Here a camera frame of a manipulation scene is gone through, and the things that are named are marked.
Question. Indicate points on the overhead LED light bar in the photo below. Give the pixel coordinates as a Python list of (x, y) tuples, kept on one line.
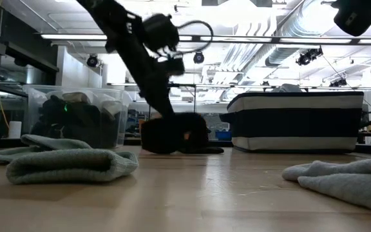
[(76, 37)]

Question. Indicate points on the dark storage shelf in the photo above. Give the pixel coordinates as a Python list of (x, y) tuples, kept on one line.
[(31, 59)]

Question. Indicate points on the green knit sock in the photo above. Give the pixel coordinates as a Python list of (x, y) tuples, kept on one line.
[(43, 141), (69, 167)]

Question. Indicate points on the black ceiling spotlight cluster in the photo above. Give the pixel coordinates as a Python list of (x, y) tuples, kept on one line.
[(308, 56)]

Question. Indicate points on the clear plastic bin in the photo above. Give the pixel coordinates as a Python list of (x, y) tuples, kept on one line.
[(31, 93)]

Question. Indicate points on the light grey sock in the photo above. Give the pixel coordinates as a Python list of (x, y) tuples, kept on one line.
[(349, 183)]

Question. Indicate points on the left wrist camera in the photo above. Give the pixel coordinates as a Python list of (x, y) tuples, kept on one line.
[(159, 32)]

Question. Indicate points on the black shorts with patterned waistband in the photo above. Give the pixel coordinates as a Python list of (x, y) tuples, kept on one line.
[(53, 119)]

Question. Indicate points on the plain black garment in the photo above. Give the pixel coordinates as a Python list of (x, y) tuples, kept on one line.
[(159, 138)]

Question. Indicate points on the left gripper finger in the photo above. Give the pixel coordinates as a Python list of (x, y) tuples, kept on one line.
[(155, 96), (164, 95)]

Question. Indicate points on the white paper roll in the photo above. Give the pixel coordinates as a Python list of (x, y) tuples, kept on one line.
[(15, 129)]

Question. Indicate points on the silver ventilation duct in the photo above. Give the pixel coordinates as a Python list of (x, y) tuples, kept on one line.
[(288, 29)]

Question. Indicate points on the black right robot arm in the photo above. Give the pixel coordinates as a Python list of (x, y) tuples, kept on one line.
[(354, 17)]

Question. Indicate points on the blue plastic crate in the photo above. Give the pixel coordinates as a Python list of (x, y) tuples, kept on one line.
[(223, 135)]

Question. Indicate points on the navy white striped fabric bin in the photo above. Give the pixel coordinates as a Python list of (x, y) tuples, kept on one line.
[(295, 122)]

